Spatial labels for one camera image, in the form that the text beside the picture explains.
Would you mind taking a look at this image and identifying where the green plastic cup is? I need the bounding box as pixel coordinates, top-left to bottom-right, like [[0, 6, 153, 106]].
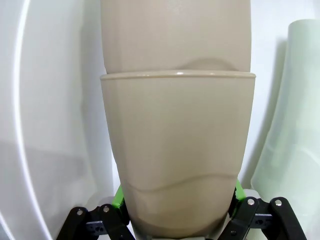
[[250, 19, 320, 194]]

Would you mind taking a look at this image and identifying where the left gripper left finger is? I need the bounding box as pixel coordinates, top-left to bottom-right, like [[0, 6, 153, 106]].
[[56, 186, 137, 240]]

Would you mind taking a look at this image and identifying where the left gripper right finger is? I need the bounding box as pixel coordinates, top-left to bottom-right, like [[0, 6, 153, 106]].
[[219, 179, 308, 240]]

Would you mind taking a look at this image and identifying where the brown plastic cup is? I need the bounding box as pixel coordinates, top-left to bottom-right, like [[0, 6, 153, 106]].
[[99, 0, 252, 75], [99, 71, 257, 238]]

